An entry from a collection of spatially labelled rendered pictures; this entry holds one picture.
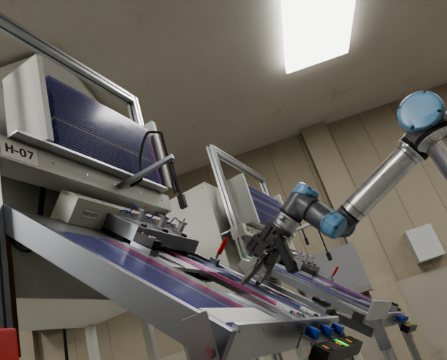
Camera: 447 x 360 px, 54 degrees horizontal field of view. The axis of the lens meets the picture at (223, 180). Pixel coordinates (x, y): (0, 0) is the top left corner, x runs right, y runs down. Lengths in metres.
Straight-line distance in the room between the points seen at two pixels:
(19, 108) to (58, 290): 0.56
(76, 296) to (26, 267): 0.19
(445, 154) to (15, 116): 1.22
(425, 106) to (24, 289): 1.17
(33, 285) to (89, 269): 0.42
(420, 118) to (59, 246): 0.94
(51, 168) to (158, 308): 0.65
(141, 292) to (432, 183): 4.87
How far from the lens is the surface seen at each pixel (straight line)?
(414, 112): 1.28
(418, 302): 5.13
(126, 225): 1.35
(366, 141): 5.61
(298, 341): 1.13
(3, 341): 0.61
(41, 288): 1.39
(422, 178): 5.52
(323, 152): 5.38
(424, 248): 5.13
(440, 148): 1.26
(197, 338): 0.75
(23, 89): 1.52
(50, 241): 1.07
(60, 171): 1.38
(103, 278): 0.94
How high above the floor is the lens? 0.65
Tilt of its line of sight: 24 degrees up
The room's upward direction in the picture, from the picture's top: 18 degrees counter-clockwise
